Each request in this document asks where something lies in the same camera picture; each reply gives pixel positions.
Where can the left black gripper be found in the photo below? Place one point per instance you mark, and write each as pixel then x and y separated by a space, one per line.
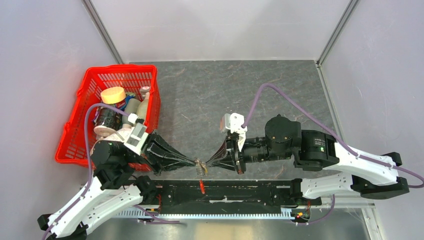
pixel 161 155

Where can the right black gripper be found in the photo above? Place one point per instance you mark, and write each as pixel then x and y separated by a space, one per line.
pixel 236 160

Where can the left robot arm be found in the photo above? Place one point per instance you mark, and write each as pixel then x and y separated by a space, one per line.
pixel 110 189

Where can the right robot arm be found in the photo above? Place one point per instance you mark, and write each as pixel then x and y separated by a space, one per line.
pixel 372 176

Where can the cream bottle with pink cap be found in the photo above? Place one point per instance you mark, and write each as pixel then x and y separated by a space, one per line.
pixel 143 106

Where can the pale green bottle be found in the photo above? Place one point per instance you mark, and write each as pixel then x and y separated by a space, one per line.
pixel 131 108

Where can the white pink round container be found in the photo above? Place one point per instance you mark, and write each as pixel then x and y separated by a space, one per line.
pixel 109 134

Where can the jar with yellow lid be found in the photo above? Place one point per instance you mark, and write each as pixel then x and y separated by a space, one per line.
pixel 106 117

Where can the red plastic basket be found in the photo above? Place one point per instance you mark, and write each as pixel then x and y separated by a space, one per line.
pixel 72 145

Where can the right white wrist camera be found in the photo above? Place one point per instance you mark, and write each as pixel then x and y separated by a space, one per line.
pixel 233 123

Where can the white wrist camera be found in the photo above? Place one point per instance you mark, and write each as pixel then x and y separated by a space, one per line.
pixel 233 123
pixel 137 138

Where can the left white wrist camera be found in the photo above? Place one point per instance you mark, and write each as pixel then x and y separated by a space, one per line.
pixel 137 138

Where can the aluminium toothed cable duct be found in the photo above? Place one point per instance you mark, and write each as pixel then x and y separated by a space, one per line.
pixel 135 213

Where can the right aluminium corner post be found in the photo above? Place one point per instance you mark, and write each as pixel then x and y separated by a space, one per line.
pixel 345 17

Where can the aluminium corner post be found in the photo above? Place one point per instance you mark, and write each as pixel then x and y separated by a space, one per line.
pixel 102 30
pixel 345 17

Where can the left aluminium corner post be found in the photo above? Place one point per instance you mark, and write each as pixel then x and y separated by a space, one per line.
pixel 102 30

